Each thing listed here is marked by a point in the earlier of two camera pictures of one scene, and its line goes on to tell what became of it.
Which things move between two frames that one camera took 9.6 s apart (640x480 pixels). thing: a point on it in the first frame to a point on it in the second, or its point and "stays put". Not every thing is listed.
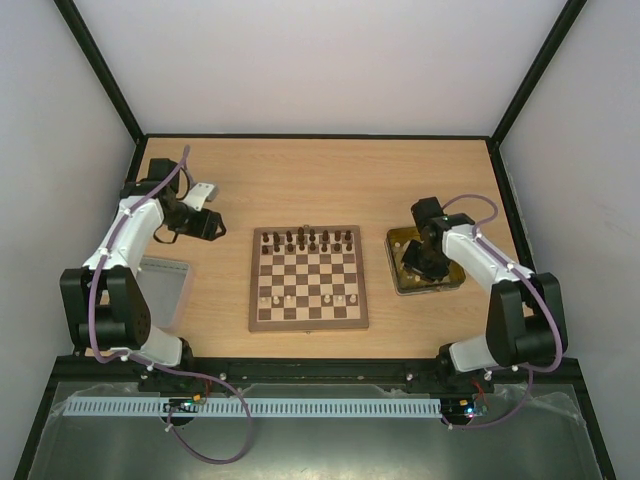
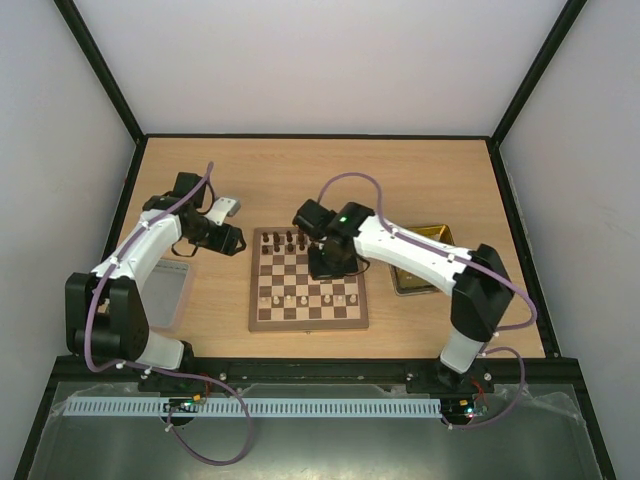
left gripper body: x=204 y=229 to x=224 y=244
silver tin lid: x=163 y=282 stays put
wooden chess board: x=308 y=278 stays put
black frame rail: x=93 y=372 stays put
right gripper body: x=415 y=255 to x=332 y=268
